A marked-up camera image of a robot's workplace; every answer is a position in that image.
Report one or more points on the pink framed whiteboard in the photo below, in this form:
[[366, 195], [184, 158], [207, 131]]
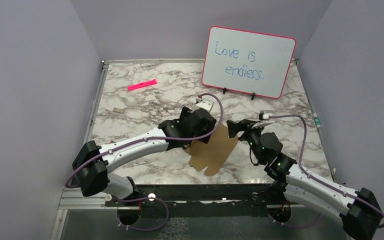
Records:
[[247, 62]]

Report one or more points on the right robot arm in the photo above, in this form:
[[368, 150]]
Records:
[[357, 211]]

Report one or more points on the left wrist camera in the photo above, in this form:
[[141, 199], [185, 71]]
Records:
[[203, 103]]

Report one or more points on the brown cardboard box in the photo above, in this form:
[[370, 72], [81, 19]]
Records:
[[210, 157]]

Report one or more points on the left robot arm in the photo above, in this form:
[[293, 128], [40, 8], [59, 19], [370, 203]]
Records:
[[94, 163]]

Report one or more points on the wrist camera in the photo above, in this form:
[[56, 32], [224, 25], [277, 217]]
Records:
[[264, 119], [203, 103]]

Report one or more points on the pink marker pen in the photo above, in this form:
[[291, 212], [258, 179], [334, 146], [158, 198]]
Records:
[[141, 85]]

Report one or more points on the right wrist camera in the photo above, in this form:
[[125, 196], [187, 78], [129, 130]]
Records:
[[264, 119]]

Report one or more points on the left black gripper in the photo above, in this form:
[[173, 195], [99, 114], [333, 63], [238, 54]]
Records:
[[207, 128]]

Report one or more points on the green white small bottle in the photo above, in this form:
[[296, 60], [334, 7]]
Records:
[[316, 120]]

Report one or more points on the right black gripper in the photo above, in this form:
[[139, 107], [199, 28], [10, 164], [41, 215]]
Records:
[[245, 124]]

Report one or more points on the small tan cardboard scrap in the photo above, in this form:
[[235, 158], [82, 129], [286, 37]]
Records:
[[118, 110]]

